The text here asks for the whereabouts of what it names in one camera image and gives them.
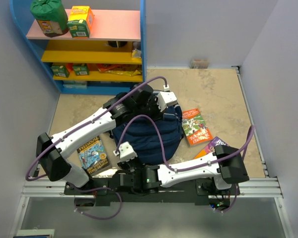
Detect yellow green carton box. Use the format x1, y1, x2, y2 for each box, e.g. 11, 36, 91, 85
67, 6, 94, 38

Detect green chips canister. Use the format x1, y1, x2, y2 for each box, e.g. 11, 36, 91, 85
30, 0, 69, 37

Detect aluminium rail frame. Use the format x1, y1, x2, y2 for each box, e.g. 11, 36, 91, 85
9, 66, 293, 238

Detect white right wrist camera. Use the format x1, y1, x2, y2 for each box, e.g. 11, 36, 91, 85
113, 142, 137, 162

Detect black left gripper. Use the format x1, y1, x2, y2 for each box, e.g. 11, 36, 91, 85
135, 94, 167, 126

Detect navy blue backpack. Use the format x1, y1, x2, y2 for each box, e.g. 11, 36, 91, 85
122, 104, 184, 165

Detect green box left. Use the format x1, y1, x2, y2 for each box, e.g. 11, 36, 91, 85
51, 65, 70, 78

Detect blue shelf unit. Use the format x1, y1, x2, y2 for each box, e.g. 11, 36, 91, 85
9, 0, 147, 95

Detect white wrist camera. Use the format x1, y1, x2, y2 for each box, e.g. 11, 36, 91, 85
113, 142, 137, 162
157, 85, 177, 112

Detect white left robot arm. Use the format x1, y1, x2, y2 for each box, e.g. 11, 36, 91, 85
36, 82, 170, 194

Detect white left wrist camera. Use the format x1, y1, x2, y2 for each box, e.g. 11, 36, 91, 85
157, 85, 177, 112

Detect Roald Dahl Charlie book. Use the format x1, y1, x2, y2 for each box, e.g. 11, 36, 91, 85
193, 136, 227, 159

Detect small brown box at wall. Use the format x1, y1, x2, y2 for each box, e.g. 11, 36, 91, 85
190, 59, 209, 69

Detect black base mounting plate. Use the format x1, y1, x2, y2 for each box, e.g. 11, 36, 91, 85
64, 178, 240, 210

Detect orange 78-storey treehouse book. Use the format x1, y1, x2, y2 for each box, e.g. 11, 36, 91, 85
182, 108, 213, 147

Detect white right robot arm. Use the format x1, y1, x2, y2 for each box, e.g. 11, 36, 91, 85
110, 145, 249, 195

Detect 169-storey treehouse book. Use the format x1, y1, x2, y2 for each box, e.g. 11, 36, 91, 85
77, 136, 111, 176

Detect green box right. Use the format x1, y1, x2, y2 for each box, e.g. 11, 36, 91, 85
73, 63, 89, 76

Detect orange yellow snack packets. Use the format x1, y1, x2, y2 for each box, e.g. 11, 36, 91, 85
70, 63, 142, 76

